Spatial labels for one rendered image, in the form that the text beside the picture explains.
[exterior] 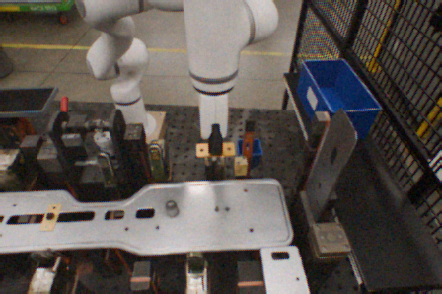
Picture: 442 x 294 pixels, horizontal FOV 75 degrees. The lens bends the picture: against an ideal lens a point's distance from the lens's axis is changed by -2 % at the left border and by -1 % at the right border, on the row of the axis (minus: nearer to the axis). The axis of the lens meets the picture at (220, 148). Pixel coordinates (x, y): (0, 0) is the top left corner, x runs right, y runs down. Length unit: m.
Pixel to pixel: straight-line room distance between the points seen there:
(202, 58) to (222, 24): 0.06
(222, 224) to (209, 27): 0.54
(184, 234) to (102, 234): 0.22
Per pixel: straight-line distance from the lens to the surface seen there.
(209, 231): 0.81
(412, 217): 0.95
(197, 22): 0.44
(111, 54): 1.08
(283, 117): 1.60
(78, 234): 0.89
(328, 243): 0.77
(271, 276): 0.77
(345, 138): 0.65
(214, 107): 0.50
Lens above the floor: 1.72
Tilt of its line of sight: 47 degrees down
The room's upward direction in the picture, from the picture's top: straight up
